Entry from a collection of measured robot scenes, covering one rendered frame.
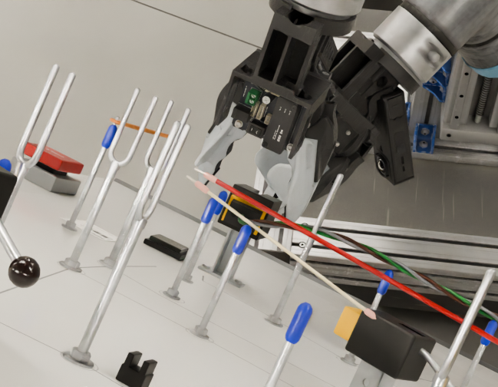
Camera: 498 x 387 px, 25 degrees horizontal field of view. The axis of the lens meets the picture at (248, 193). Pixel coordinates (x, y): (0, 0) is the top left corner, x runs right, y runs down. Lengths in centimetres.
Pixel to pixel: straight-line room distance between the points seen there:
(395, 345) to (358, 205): 152
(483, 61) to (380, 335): 55
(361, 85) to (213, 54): 169
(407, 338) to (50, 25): 226
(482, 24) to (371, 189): 115
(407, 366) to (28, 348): 27
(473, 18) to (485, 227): 115
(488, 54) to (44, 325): 70
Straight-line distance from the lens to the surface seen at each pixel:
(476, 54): 123
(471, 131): 220
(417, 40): 113
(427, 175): 232
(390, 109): 116
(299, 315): 56
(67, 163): 115
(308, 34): 87
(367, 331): 76
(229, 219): 102
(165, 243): 108
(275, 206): 106
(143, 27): 289
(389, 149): 118
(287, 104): 90
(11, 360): 58
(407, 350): 74
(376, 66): 113
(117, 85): 275
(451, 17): 113
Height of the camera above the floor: 201
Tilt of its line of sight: 53 degrees down
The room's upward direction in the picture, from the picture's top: straight up
